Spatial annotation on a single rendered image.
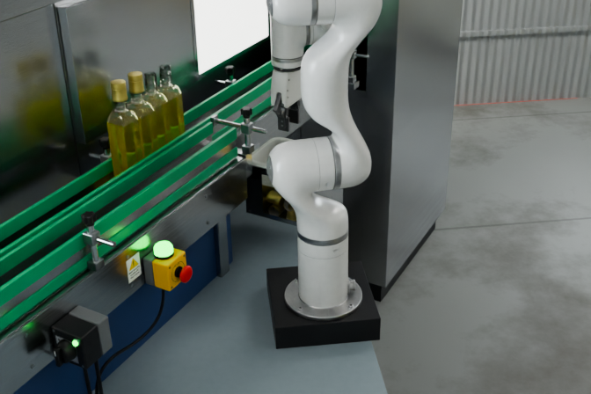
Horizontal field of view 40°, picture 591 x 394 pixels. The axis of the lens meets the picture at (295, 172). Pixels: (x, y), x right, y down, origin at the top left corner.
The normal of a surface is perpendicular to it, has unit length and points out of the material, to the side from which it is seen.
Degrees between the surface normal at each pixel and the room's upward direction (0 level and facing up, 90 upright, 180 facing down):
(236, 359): 0
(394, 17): 90
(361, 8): 95
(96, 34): 90
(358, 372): 0
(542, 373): 0
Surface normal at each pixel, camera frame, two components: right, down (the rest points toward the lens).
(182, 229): 0.88, 0.22
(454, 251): -0.01, -0.88
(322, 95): -0.11, 0.56
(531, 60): 0.11, 0.46
